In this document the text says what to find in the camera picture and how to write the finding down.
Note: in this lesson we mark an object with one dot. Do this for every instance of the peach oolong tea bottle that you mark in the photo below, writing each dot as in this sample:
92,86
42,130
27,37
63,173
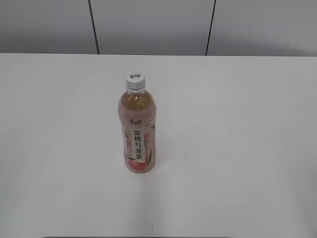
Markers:
137,114

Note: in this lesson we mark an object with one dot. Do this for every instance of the white bottle cap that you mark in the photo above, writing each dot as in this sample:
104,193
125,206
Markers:
135,80

